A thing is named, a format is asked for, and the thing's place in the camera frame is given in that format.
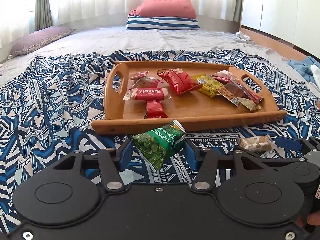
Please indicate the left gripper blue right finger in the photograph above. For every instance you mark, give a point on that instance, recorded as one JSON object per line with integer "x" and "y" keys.
{"x": 212, "y": 167}

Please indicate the red nut snack packet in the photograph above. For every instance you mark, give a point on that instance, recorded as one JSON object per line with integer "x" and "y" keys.
{"x": 179, "y": 80}

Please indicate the right hand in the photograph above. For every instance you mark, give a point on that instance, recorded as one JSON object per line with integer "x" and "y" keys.
{"x": 312, "y": 219}

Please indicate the purple pillow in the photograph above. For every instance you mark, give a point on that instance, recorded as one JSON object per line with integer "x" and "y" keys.
{"x": 38, "y": 39}

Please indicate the grey green drape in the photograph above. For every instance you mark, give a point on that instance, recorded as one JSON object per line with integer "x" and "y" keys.
{"x": 43, "y": 16}
{"x": 238, "y": 11}

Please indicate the white wardrobe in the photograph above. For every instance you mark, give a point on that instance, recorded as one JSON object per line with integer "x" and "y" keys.
{"x": 295, "y": 21}

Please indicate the red Biscoff biscuit packet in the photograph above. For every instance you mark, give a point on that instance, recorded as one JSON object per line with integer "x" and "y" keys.
{"x": 147, "y": 94}

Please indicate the small dark red bar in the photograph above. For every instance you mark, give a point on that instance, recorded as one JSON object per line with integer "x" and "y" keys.
{"x": 154, "y": 109}

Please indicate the brown chocolate nut bar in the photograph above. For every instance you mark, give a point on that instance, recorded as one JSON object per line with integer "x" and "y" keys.
{"x": 250, "y": 105}

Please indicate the clear nut snack packet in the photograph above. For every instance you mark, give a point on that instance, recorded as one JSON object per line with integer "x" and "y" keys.
{"x": 257, "y": 144}

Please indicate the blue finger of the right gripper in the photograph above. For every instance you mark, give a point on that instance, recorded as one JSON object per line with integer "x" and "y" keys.
{"x": 288, "y": 143}

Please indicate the blue white patterned cloth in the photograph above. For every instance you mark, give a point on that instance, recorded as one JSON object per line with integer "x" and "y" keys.
{"x": 47, "y": 108}

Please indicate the pink mesh snack packet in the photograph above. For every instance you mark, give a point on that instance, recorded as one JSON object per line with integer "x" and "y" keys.
{"x": 147, "y": 82}

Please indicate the wooden bed frame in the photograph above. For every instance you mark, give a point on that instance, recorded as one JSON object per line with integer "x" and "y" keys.
{"x": 282, "y": 49}

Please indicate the grey green drape left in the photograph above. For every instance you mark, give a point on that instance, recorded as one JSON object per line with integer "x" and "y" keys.
{"x": 43, "y": 16}

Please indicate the wooden serving tray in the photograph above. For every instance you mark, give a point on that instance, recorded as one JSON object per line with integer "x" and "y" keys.
{"x": 194, "y": 110}

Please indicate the crumpled white wrapper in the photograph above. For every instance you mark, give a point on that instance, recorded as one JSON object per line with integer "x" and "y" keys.
{"x": 242, "y": 36}

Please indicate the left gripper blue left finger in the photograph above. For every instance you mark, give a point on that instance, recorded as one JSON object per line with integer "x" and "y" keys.
{"x": 110, "y": 162}

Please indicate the red pillow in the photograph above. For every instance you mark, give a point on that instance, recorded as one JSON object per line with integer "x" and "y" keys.
{"x": 164, "y": 8}

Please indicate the yellow snack packet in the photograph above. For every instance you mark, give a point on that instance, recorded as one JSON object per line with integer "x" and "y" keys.
{"x": 209, "y": 85}

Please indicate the pink white snack packet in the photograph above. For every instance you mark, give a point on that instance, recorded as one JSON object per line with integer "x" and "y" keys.
{"x": 138, "y": 75}

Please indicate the grey green drape right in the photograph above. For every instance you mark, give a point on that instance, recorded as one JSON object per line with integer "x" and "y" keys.
{"x": 238, "y": 11}

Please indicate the grey bed sheet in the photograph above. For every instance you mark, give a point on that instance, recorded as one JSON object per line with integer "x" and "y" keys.
{"x": 105, "y": 41}

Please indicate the blue white striped pillow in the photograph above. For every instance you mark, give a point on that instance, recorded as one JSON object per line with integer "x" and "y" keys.
{"x": 162, "y": 23}

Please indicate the long red snack bar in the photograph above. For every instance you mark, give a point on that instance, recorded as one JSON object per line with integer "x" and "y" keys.
{"x": 233, "y": 84}

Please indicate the light blue cloth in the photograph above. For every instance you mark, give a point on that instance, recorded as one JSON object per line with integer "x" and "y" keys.
{"x": 304, "y": 67}

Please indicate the green wasabi peas packet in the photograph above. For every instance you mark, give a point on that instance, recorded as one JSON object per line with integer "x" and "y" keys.
{"x": 160, "y": 144}

